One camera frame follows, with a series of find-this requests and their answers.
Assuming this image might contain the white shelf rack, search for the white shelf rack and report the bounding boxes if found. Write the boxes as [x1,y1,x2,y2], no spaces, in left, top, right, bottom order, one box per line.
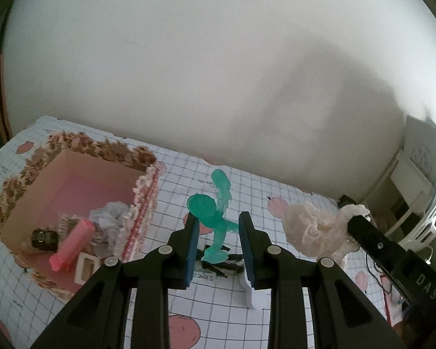
[363,149,435,234]

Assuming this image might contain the pink leaning board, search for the pink leaning board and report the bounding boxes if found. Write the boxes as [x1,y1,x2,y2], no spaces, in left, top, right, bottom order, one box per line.
[0,54,14,143]

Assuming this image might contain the white paper ball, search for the white paper ball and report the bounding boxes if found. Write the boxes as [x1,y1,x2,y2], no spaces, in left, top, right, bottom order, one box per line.
[91,202,132,259]

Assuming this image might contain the green translucent toy figure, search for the green translucent toy figure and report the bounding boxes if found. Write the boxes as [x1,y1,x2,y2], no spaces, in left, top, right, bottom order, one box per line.
[187,168,239,264]

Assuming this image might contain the floral pink cardboard box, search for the floral pink cardboard box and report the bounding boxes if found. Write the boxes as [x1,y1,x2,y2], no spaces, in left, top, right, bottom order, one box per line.
[0,131,160,293]

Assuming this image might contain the checkered cloth covered desktop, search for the checkered cloth covered desktop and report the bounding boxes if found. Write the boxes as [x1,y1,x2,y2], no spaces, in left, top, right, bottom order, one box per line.
[0,116,390,349]

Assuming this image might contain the white paper card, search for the white paper card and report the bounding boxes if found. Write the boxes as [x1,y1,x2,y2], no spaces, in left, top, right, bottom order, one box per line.
[240,275,271,310]

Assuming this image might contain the pink candy-shaped tube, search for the pink candy-shaped tube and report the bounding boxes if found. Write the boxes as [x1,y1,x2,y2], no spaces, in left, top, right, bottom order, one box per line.
[49,218,94,273]

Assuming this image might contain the small black toy car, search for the small black toy car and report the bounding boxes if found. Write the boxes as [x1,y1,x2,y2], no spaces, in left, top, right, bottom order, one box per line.
[31,228,61,252]

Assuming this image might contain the pale blue book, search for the pale blue book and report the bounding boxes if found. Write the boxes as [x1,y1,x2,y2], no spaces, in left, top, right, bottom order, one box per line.
[403,116,436,179]

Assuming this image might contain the cream rectangular hair clip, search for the cream rectangular hair clip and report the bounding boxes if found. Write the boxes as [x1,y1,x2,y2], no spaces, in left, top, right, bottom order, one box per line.
[74,252,106,285]

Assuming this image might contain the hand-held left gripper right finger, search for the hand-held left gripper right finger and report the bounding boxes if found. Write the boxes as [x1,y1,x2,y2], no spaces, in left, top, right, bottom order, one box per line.
[239,211,408,349]

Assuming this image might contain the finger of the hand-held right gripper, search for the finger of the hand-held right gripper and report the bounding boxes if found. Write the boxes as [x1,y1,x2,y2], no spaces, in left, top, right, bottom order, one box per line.
[347,215,410,280]

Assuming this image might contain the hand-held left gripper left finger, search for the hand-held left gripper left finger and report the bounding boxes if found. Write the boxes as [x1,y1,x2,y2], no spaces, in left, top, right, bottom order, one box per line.
[29,214,200,349]

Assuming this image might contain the cream lace cloth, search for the cream lace cloth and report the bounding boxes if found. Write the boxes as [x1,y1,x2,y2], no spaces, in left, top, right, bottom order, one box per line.
[283,204,370,263]

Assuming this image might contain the black plastic toy figure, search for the black plastic toy figure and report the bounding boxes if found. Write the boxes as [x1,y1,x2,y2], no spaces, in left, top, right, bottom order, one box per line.
[196,245,246,277]

